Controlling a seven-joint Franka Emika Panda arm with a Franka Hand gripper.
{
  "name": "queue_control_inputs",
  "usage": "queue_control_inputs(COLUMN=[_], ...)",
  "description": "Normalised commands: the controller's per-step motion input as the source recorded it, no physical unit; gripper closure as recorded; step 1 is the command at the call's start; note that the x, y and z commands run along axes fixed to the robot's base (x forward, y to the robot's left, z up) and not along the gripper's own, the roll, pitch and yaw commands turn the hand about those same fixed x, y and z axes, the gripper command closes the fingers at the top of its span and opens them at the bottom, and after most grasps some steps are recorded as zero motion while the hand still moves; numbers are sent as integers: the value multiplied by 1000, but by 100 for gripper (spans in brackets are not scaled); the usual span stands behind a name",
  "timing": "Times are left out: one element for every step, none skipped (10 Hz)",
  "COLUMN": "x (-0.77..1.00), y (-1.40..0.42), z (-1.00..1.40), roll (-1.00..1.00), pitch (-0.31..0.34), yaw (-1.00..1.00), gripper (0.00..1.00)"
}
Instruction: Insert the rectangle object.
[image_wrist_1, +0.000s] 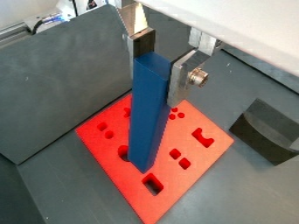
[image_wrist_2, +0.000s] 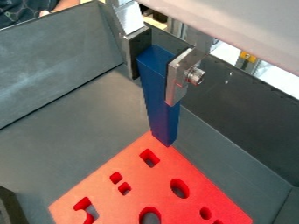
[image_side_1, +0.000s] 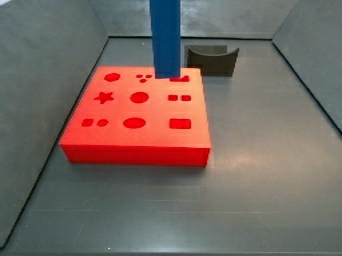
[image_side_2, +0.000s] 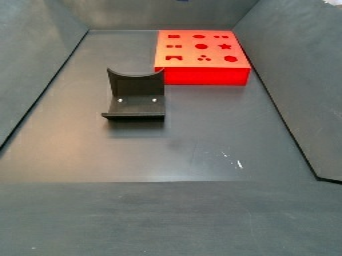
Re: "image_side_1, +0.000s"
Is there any red shape-sorting block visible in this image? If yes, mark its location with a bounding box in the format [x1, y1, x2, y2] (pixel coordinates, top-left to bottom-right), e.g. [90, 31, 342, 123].
[61, 66, 212, 167]

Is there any blue rectangular peg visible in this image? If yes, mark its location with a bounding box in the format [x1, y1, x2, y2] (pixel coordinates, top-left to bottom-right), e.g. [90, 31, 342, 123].
[150, 0, 181, 79]

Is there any black curved holder bracket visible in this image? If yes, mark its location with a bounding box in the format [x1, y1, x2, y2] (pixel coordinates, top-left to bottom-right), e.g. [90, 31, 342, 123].
[185, 45, 240, 77]

